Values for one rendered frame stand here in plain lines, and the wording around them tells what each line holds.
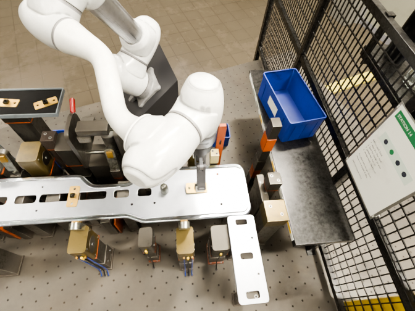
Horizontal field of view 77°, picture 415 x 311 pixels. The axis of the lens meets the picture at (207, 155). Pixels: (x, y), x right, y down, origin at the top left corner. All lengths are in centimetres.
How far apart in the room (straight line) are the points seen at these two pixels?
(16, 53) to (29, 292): 279
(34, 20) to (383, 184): 111
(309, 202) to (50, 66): 295
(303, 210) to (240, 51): 256
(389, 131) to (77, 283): 128
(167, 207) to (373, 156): 72
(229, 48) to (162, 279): 273
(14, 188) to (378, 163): 127
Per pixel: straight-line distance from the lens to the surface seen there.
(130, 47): 142
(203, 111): 58
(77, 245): 99
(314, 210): 108
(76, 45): 85
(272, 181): 101
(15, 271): 142
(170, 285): 125
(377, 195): 97
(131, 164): 53
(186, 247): 92
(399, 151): 89
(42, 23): 93
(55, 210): 112
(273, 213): 98
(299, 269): 135
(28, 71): 340
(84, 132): 102
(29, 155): 118
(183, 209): 101
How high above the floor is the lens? 194
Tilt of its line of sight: 58 degrees down
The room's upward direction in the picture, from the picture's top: 6 degrees clockwise
